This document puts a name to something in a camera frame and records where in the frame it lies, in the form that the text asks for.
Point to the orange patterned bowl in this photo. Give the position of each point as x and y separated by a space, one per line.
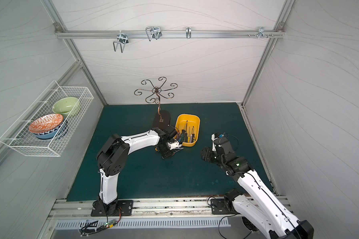
46 123

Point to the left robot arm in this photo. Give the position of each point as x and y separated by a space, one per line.
113 156

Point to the yellow plastic storage box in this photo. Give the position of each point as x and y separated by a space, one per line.
192 120

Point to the metal double hook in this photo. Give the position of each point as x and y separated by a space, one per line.
120 42

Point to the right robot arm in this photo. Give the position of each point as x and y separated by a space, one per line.
264 211

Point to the metal peg hook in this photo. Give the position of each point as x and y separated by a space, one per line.
260 34

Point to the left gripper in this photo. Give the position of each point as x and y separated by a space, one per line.
170 149

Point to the aluminium wall rail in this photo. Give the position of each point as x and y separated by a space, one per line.
166 34

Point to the copper scroll hook stand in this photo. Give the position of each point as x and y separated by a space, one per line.
156 94

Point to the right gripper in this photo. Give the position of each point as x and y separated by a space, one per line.
210 154

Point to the blue bowl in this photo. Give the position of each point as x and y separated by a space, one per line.
57 132

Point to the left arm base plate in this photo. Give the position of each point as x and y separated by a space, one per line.
118 207

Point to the black yellow phillips screwdriver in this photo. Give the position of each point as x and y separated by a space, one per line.
193 134

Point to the small metal hook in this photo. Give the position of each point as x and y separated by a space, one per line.
188 32

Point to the white wire wall basket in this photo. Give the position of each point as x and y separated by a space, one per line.
19 138

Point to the black round fan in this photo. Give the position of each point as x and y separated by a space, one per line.
249 225

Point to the metal loop hook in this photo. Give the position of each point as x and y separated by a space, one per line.
153 32

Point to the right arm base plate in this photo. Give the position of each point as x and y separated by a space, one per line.
220 206

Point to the green ceramic bowl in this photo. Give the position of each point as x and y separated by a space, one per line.
67 107

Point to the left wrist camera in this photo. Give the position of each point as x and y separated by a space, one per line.
171 131

